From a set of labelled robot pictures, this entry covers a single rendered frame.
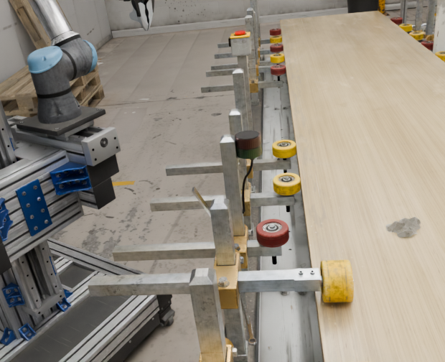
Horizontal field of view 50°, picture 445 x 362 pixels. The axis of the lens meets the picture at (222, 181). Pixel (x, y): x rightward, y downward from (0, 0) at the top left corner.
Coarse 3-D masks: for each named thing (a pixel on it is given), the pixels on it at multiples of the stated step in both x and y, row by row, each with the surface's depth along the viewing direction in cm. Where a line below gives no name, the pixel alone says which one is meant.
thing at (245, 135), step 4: (240, 132) 114; (244, 132) 113; (248, 132) 113; (252, 132) 113; (256, 132) 113; (236, 136) 112; (240, 136) 111; (244, 136) 111; (248, 136) 111; (252, 136) 110; (256, 136) 110; (252, 160) 115; (252, 164) 115; (248, 172) 116; (244, 180) 118; (244, 184) 118; (244, 188) 119; (244, 200) 121; (244, 204) 121; (244, 208) 122
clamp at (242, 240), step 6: (246, 228) 126; (246, 234) 123; (234, 240) 122; (240, 240) 121; (246, 240) 121; (240, 246) 119; (246, 246) 119; (240, 252) 117; (246, 252) 118; (246, 258) 118; (240, 264) 119; (246, 264) 118
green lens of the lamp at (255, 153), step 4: (236, 148) 113; (256, 148) 111; (260, 148) 112; (236, 152) 114; (240, 152) 112; (244, 152) 111; (248, 152) 111; (252, 152) 111; (256, 152) 111; (260, 152) 112; (240, 156) 112; (244, 156) 112; (248, 156) 111; (252, 156) 111; (256, 156) 112
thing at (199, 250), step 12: (252, 240) 123; (120, 252) 124; (132, 252) 124; (144, 252) 124; (156, 252) 123; (168, 252) 123; (180, 252) 123; (192, 252) 122; (204, 252) 122; (252, 252) 121; (264, 252) 120; (276, 252) 120
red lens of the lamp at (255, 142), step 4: (260, 136) 111; (236, 140) 111; (240, 140) 110; (244, 140) 110; (248, 140) 109; (252, 140) 110; (256, 140) 110; (260, 140) 111; (236, 144) 112; (240, 144) 111; (244, 144) 110; (248, 144) 110; (252, 144) 110; (256, 144) 111; (260, 144) 112; (240, 148) 111; (244, 148) 110; (248, 148) 110; (252, 148) 110
